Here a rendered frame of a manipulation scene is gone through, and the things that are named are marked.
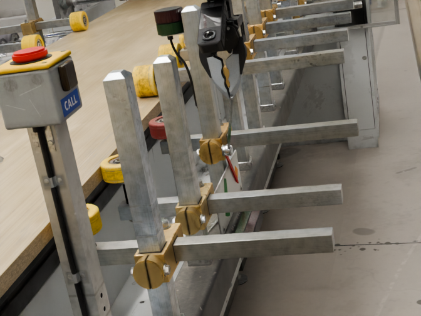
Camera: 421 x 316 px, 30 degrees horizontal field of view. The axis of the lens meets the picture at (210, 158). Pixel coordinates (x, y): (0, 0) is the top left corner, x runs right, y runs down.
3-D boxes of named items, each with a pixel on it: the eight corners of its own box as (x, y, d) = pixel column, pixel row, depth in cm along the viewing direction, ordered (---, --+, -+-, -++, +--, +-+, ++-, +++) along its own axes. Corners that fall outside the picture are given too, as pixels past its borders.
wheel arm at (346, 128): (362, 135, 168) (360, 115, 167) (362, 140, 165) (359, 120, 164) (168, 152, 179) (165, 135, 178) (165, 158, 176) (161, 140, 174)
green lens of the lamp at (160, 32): (188, 27, 165) (187, 17, 164) (182, 33, 159) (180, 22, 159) (161, 31, 166) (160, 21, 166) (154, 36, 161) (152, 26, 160)
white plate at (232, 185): (244, 189, 183) (237, 149, 180) (223, 239, 159) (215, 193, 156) (241, 189, 183) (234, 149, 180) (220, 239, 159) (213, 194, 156)
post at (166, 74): (218, 289, 155) (175, 52, 140) (215, 298, 152) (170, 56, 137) (201, 290, 156) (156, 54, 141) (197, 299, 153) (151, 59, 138)
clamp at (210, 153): (234, 142, 178) (230, 121, 177) (223, 163, 166) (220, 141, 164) (210, 145, 180) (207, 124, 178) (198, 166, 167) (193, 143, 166)
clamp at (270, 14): (280, 17, 267) (279, 2, 265) (275, 25, 254) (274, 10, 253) (262, 20, 268) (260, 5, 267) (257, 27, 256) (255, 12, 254)
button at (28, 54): (55, 58, 90) (52, 44, 89) (41, 67, 86) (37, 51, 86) (23, 63, 91) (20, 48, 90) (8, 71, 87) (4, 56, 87)
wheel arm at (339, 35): (348, 39, 212) (347, 25, 211) (348, 41, 209) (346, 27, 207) (171, 60, 224) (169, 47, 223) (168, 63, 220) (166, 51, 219)
